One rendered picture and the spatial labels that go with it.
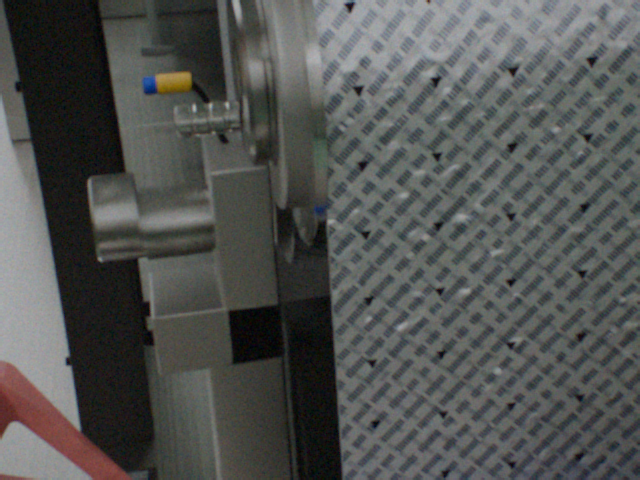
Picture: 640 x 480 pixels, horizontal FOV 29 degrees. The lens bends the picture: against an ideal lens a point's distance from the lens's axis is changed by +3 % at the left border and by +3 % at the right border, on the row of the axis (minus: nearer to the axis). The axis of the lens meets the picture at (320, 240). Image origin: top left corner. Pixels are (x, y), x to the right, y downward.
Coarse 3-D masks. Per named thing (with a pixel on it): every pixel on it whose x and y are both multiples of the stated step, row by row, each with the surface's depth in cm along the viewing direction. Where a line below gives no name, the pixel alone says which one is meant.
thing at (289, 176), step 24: (264, 0) 46; (288, 0) 45; (288, 24) 45; (288, 48) 45; (288, 72) 45; (288, 96) 45; (288, 120) 45; (288, 144) 46; (288, 168) 47; (288, 192) 48
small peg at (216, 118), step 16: (176, 112) 51; (192, 112) 51; (208, 112) 51; (224, 112) 51; (240, 112) 51; (176, 128) 51; (192, 128) 51; (208, 128) 51; (224, 128) 51; (240, 128) 51
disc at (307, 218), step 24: (312, 0) 43; (312, 24) 43; (312, 48) 43; (312, 72) 43; (312, 96) 44; (312, 120) 44; (312, 144) 45; (312, 168) 46; (312, 192) 46; (312, 216) 47; (312, 240) 49
